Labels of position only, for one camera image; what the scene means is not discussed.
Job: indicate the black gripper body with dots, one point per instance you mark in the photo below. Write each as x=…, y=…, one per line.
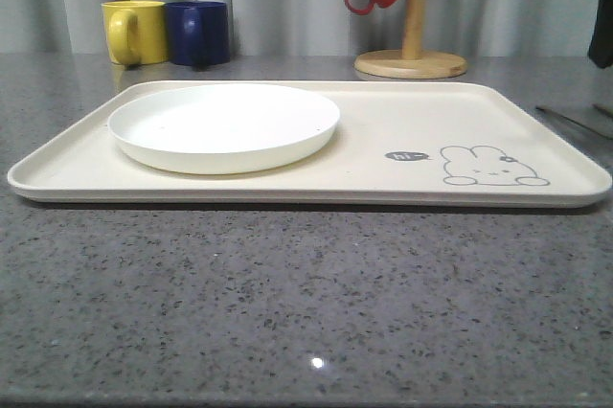
x=600, y=49

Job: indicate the wooden mug tree stand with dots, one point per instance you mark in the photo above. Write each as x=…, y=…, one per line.
x=411, y=61

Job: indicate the yellow mug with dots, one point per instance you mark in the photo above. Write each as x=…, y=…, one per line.
x=135, y=32

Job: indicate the steel chopstick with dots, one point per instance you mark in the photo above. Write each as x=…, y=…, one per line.
x=552, y=113

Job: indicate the beige rabbit serving tray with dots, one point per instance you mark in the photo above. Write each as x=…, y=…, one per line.
x=397, y=143

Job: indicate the navy blue mug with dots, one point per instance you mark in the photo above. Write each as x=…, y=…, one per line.
x=198, y=33

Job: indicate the white round plate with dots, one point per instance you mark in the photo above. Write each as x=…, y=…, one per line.
x=224, y=128

